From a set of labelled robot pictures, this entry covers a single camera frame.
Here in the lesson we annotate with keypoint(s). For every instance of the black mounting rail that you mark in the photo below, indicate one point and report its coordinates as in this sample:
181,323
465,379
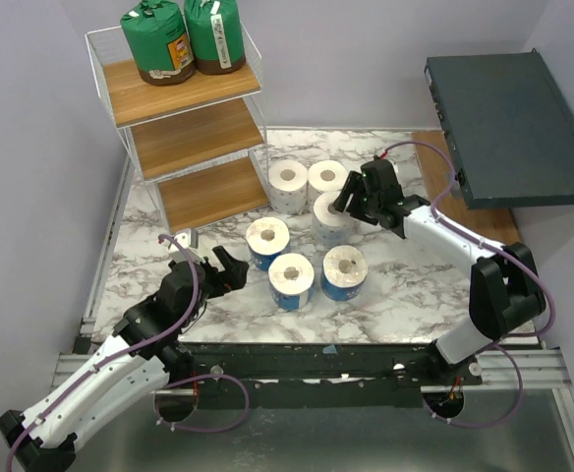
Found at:
229,376

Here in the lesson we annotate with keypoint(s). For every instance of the green roll orange label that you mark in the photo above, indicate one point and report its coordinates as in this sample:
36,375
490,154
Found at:
159,42

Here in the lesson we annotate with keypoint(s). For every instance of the blue wrapped roll right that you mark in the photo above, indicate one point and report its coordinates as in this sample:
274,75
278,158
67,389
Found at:
344,271

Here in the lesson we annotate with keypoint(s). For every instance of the aluminium extrusion rail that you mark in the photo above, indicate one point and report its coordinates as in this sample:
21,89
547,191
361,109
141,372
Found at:
539,368

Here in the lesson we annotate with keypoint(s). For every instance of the white wire wooden shelf unit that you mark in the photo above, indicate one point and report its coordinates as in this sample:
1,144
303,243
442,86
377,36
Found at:
200,147

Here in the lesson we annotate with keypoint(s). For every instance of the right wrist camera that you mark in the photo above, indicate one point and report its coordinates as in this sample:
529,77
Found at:
385,169

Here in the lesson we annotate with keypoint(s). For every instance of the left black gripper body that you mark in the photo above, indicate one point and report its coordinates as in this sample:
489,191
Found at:
210,282

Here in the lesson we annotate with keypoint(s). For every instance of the green roll white label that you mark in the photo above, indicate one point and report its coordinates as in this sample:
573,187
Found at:
216,35

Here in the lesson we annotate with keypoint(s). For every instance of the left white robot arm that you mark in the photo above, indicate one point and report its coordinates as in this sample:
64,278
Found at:
142,354

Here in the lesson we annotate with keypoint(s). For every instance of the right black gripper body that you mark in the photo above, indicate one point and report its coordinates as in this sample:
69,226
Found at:
362,198

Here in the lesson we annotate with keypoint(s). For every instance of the blue wrapped roll left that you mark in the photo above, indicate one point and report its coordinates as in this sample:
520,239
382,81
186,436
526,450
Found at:
267,239

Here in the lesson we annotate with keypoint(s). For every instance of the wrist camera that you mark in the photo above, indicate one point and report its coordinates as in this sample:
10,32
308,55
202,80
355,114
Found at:
187,239
385,169

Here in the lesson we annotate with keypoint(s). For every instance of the blue wrapped roll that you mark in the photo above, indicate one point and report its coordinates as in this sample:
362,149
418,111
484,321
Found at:
344,271
291,279
267,239

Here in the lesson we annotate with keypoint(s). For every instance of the blue wrapped roll centre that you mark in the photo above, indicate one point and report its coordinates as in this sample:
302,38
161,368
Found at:
291,279

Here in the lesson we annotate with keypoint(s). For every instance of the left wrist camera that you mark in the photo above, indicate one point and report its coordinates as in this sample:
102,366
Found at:
187,239

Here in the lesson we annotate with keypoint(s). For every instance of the white patterned roll blue dots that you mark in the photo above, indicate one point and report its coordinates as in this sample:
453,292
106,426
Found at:
330,227

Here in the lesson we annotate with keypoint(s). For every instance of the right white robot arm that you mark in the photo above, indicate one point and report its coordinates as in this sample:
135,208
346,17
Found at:
504,288

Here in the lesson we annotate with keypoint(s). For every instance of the dark teal metal box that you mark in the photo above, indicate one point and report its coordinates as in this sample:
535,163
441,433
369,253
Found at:
508,128

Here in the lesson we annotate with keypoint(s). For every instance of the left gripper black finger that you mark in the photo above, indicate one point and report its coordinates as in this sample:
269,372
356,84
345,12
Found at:
228,285
234,271

